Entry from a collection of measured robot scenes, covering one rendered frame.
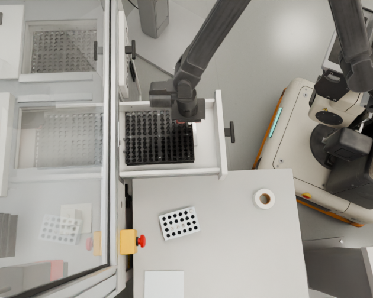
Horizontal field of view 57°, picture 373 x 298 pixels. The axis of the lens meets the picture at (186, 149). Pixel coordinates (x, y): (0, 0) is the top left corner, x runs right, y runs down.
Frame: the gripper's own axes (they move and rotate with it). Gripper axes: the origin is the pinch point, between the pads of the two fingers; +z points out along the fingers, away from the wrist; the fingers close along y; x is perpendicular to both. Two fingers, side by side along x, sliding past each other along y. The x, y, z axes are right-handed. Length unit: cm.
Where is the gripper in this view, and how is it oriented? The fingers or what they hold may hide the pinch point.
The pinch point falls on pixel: (189, 119)
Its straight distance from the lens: 109.8
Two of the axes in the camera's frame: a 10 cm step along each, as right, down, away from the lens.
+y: 10.0, -0.2, -0.6
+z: 0.6, 2.7, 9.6
